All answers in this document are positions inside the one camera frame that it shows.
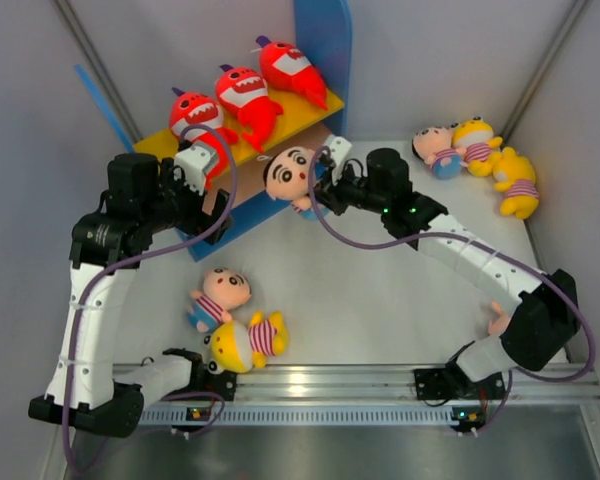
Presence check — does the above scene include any red shark plush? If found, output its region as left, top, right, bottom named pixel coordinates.
left=169, top=87, right=239, bottom=170
left=255, top=35, right=328, bottom=110

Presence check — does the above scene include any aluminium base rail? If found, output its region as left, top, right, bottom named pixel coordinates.
left=104, top=363, right=600, bottom=401

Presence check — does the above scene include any yellow frog plush front left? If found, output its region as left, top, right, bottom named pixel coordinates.
left=204, top=311, right=290, bottom=375

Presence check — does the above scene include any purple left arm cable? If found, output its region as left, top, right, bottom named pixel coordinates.
left=61, top=124, right=239, bottom=475

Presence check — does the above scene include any red shark plush mouth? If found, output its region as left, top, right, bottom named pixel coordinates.
left=215, top=64, right=284, bottom=153

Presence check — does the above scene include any yellow frog plush face down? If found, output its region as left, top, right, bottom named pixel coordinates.
left=492, top=147, right=540, bottom=220

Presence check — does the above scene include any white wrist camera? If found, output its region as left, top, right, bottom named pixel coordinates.
left=174, top=142, right=219, bottom=195
left=324, top=134, right=353, bottom=178

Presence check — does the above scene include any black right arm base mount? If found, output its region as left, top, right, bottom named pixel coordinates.
left=413, top=367, right=505, bottom=403

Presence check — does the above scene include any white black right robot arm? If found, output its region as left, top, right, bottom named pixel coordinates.
left=309, top=146, right=582, bottom=397

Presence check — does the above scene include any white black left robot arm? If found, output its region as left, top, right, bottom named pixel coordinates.
left=28, top=146, right=230, bottom=438

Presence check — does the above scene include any boy doll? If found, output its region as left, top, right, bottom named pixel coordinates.
left=411, top=126, right=468, bottom=180
left=488, top=301, right=511, bottom=336
left=187, top=267, right=251, bottom=333
left=263, top=146, right=317, bottom=220

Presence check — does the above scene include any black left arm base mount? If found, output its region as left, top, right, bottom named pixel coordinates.
left=176, top=365, right=237, bottom=401

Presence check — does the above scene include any yellow frog plush back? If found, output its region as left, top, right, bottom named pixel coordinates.
left=451, top=116, right=503, bottom=177

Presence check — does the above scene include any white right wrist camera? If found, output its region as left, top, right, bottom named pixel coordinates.
left=324, top=134, right=353, bottom=178

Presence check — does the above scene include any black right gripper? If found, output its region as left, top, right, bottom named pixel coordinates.
left=307, top=160, right=388, bottom=218

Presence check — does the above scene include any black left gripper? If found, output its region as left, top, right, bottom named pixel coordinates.
left=139, top=159, right=232, bottom=246

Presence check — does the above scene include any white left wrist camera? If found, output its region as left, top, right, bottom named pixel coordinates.
left=174, top=142, right=219, bottom=195

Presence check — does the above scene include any blue yellow toy shelf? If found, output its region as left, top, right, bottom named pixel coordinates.
left=74, top=0, right=354, bottom=263

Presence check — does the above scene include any yellow frog plush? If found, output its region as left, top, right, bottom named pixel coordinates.
left=451, top=116, right=503, bottom=177
left=204, top=311, right=290, bottom=375

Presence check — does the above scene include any white slotted cable duct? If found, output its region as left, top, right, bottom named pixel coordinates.
left=139, top=405, right=464, bottom=427

